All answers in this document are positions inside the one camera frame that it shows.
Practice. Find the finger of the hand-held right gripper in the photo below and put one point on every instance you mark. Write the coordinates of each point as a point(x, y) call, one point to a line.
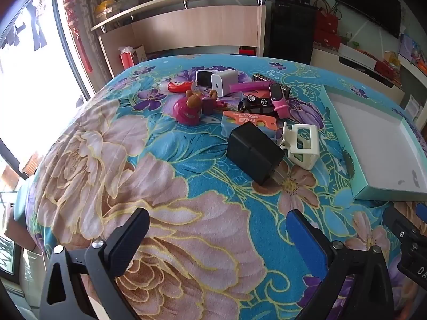
point(397, 221)
point(422, 211)

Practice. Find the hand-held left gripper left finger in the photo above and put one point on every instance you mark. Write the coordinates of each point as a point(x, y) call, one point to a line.
point(130, 236)

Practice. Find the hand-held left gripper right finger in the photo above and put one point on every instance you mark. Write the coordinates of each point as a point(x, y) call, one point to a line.
point(305, 240)

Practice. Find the white hair claw clip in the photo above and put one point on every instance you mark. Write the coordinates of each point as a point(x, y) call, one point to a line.
point(308, 160)

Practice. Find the teal cardboard box lid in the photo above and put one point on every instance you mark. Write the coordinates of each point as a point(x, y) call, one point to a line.
point(373, 140)

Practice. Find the black power adapter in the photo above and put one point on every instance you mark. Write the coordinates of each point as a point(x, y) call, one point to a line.
point(253, 150)

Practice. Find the orange toy knife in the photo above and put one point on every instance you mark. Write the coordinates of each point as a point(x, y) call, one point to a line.
point(250, 119)

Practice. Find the black toy car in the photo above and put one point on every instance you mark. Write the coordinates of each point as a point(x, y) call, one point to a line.
point(257, 106)

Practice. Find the pink smart band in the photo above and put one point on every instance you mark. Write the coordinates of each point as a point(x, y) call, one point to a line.
point(277, 95)

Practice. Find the white smartwatch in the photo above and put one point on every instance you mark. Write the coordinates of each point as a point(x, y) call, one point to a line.
point(203, 78)

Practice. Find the white printed carton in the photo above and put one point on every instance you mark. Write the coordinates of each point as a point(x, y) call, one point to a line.
point(413, 105)

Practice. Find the pink tumbler bear toy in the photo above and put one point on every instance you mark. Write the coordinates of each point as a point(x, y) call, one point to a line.
point(188, 113)

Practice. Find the white desk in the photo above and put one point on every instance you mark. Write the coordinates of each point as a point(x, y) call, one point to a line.
point(412, 68)

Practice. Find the flat red box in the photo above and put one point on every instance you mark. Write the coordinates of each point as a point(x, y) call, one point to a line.
point(383, 68)

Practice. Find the maroon toy figure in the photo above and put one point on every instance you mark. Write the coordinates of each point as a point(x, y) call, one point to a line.
point(208, 103)

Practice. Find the yellow box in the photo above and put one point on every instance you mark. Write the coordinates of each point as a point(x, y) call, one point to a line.
point(391, 58)

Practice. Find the red and white toy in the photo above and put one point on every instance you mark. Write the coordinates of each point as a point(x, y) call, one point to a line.
point(178, 86)

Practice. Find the magenta plastic stick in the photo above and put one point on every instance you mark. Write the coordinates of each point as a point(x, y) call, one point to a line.
point(247, 87)

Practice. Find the flat white box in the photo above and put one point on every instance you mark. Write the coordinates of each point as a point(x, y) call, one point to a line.
point(357, 55)

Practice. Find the cream television stand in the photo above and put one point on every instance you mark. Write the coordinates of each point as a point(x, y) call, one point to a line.
point(330, 61)

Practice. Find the small red gift bag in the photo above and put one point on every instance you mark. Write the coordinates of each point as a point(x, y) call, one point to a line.
point(126, 59)

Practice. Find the white power adapter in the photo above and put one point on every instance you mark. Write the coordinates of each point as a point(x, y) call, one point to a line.
point(225, 80)

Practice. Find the beige paper bag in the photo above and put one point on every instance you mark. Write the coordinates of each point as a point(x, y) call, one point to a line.
point(140, 55)

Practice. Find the red gift box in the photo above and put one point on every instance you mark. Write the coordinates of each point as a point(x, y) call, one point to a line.
point(325, 40)

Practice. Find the small red box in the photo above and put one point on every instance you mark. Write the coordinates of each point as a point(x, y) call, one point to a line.
point(247, 52)

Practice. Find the red hanging ornament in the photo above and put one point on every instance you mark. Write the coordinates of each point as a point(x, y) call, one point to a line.
point(78, 36)

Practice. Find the black water dispenser cabinet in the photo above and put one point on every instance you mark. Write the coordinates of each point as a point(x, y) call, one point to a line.
point(290, 33)

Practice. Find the wooden shelf unit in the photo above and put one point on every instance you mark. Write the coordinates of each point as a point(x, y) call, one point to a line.
point(200, 30)

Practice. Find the yellow container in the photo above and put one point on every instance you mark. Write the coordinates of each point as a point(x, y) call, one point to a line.
point(104, 8)

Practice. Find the wall television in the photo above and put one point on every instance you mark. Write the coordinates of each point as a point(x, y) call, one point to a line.
point(367, 3)

